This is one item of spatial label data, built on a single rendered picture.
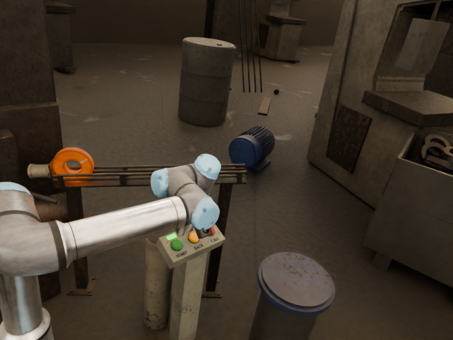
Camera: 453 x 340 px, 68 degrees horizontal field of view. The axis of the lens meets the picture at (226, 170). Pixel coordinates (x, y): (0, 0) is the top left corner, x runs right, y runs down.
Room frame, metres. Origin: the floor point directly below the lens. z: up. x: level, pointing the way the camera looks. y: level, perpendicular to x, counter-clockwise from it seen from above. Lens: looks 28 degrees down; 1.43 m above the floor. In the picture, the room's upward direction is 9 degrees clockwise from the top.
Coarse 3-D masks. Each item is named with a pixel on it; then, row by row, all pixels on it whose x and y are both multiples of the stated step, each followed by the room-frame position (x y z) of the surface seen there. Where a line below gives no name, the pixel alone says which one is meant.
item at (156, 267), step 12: (156, 240) 1.03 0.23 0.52; (156, 252) 1.01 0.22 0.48; (156, 264) 1.01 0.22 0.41; (156, 276) 1.01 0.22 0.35; (168, 276) 1.03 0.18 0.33; (156, 288) 1.01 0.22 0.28; (168, 288) 1.03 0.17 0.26; (144, 300) 1.04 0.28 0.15; (156, 300) 1.01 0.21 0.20; (168, 300) 1.04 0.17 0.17; (144, 312) 1.03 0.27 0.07; (156, 312) 1.01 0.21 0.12; (168, 312) 1.05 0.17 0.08; (156, 324) 1.01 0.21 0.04
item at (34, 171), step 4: (32, 164) 1.17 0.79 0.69; (28, 168) 1.15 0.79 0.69; (32, 168) 1.15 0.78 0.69; (36, 168) 1.15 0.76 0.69; (40, 168) 1.15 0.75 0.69; (44, 168) 1.16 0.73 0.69; (48, 168) 1.16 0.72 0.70; (28, 172) 1.14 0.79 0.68; (32, 172) 1.14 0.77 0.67; (36, 172) 1.14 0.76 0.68; (40, 172) 1.15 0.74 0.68; (44, 172) 1.15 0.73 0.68; (48, 172) 1.15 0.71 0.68; (32, 176) 1.14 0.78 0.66; (36, 176) 1.14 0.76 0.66; (40, 176) 1.15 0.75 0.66; (44, 176) 1.15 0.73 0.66; (48, 176) 1.15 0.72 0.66
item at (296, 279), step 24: (264, 264) 1.08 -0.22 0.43; (288, 264) 1.10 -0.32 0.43; (312, 264) 1.13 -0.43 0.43; (264, 288) 0.97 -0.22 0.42; (288, 288) 0.97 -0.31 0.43; (312, 288) 0.99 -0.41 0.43; (264, 312) 0.97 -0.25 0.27; (288, 312) 0.92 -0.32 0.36; (312, 312) 0.89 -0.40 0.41; (264, 336) 0.95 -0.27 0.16; (288, 336) 0.91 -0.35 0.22
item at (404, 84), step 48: (384, 0) 2.80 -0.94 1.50; (432, 0) 2.51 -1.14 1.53; (336, 48) 3.09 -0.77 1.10; (384, 48) 2.71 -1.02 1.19; (432, 48) 2.28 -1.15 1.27; (336, 96) 2.92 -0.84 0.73; (384, 96) 2.51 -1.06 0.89; (432, 96) 2.77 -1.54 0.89; (336, 144) 2.80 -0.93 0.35; (384, 144) 2.44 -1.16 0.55
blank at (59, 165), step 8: (64, 152) 1.17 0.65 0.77; (72, 152) 1.18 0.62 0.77; (80, 152) 1.19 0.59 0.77; (56, 160) 1.16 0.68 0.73; (64, 160) 1.17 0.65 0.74; (80, 160) 1.18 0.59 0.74; (88, 160) 1.19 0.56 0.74; (56, 168) 1.16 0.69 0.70; (64, 168) 1.17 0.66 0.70; (88, 168) 1.19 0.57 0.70
